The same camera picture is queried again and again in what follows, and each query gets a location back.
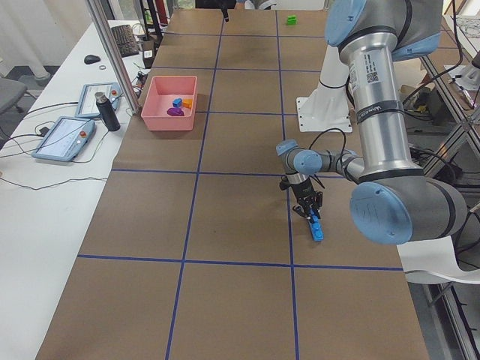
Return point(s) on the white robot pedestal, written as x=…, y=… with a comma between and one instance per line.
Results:
x=327, y=105

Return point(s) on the black keyboard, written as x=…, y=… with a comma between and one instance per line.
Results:
x=125, y=40

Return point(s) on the orange sloped block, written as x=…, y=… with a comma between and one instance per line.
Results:
x=187, y=103

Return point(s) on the near teach pendant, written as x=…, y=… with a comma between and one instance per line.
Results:
x=65, y=139

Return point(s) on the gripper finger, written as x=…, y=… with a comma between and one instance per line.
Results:
x=224, y=9

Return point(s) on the long blue four-stud block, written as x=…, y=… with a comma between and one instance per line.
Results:
x=317, y=228

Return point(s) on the black computer mouse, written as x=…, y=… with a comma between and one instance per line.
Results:
x=91, y=59

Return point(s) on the small blue block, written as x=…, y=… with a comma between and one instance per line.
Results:
x=177, y=103

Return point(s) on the aluminium frame post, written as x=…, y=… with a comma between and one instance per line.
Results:
x=102, y=26

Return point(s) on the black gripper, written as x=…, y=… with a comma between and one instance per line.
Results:
x=303, y=191

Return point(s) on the purple block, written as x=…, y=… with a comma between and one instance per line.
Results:
x=175, y=111

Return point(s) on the black water bottle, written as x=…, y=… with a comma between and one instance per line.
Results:
x=106, y=111

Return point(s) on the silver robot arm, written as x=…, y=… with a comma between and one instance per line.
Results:
x=257, y=5
x=393, y=202

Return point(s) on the pink plastic box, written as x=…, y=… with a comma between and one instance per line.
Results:
x=159, y=98

